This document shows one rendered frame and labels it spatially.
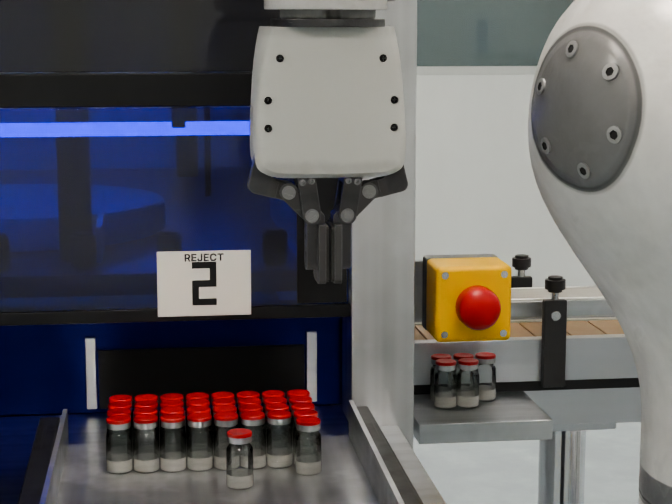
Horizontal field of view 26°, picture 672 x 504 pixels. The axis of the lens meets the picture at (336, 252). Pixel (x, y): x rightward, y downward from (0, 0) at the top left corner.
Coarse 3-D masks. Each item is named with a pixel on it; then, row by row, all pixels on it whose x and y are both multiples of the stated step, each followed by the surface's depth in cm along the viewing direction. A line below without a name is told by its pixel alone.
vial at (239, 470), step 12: (240, 444) 117; (228, 456) 117; (240, 456) 117; (252, 456) 118; (228, 468) 118; (240, 468) 117; (252, 468) 118; (228, 480) 118; (240, 480) 117; (252, 480) 118
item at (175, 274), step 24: (168, 264) 132; (216, 264) 132; (240, 264) 132; (168, 288) 132; (216, 288) 133; (240, 288) 133; (168, 312) 132; (192, 312) 133; (216, 312) 133; (240, 312) 133
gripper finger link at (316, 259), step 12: (288, 192) 96; (288, 204) 96; (300, 204) 96; (300, 216) 97; (324, 216) 97; (312, 228) 97; (324, 228) 96; (312, 240) 97; (324, 240) 96; (312, 252) 97; (324, 252) 96; (312, 264) 97; (324, 264) 96; (324, 276) 97
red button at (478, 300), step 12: (468, 288) 134; (480, 288) 133; (468, 300) 132; (480, 300) 132; (492, 300) 133; (456, 312) 134; (468, 312) 132; (480, 312) 133; (492, 312) 133; (468, 324) 133; (480, 324) 133; (492, 324) 133
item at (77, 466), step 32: (64, 416) 127; (352, 416) 130; (64, 448) 125; (96, 448) 129; (352, 448) 129; (64, 480) 120; (96, 480) 120; (128, 480) 120; (160, 480) 120; (192, 480) 120; (224, 480) 120; (256, 480) 120; (288, 480) 120; (320, 480) 120; (352, 480) 120; (384, 480) 111
